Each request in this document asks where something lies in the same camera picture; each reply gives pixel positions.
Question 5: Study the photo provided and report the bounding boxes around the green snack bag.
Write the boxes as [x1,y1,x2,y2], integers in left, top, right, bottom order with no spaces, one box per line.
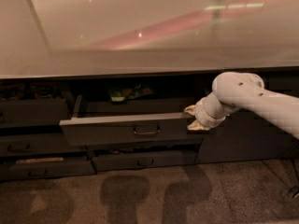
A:
[107,83,155,103]

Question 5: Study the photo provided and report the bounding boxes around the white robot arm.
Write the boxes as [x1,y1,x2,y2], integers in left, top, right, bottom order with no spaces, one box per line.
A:
[184,72,299,139]

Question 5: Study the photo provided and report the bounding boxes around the dark items in left drawer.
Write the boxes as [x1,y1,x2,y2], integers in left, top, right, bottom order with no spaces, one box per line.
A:
[0,82,61,101]

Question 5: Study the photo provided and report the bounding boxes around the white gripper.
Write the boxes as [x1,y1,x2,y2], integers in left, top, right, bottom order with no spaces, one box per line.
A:
[184,97,226,131]

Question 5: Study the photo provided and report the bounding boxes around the grey cabinet door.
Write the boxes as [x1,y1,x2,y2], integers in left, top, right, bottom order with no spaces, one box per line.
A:
[195,70,299,164]

